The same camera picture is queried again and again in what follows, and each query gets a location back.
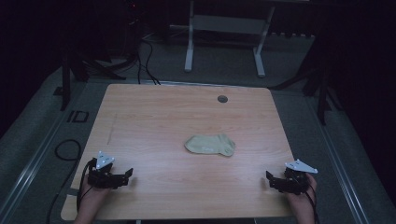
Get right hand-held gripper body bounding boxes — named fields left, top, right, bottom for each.
left=275, top=159, right=319, bottom=196

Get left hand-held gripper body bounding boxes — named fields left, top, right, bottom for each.
left=87, top=150, right=126, bottom=190

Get person's right hand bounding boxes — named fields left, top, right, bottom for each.
left=285, top=173, right=318, bottom=211

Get person's left hand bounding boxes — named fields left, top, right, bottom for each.
left=78, top=183, right=112, bottom=213

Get black metal stand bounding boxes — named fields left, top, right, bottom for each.
left=270, top=27, right=344, bottom=126
left=52, top=40, right=127, bottom=112

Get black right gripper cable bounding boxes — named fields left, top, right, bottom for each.
left=304, top=183, right=321, bottom=224

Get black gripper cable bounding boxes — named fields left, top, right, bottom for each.
left=46, top=138, right=94, bottom=224
left=304, top=183, right=321, bottom=224

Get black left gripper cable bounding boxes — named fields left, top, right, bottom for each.
left=46, top=138, right=94, bottom=224

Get metal floor rail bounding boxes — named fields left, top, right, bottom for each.
left=304, top=92, right=372, bottom=224
left=0, top=81, right=92, bottom=224

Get black floor cables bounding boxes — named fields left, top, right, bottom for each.
left=135, top=36, right=162, bottom=86

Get white desk frame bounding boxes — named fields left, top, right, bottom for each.
left=169, top=0, right=276, bottom=78

